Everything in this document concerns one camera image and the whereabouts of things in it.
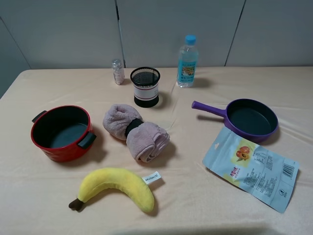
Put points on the purple frying pan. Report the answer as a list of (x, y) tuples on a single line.
[(247, 118)]

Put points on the clear water bottle blue cap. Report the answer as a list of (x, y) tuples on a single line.
[(188, 58)]

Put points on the light blue snack pouch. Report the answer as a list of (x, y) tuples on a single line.
[(262, 173)]

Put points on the yellow plush banana toy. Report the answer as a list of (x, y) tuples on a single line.
[(126, 181)]

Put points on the beige tablecloth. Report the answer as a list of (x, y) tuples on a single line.
[(35, 191)]

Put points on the red pot with black handles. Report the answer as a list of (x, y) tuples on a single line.
[(63, 133)]

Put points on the small clear pill bottle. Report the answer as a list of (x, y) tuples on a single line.
[(118, 71)]

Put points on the rolled pink towel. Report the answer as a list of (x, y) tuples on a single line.
[(145, 140)]

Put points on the black mesh pen holder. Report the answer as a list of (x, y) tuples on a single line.
[(145, 81)]

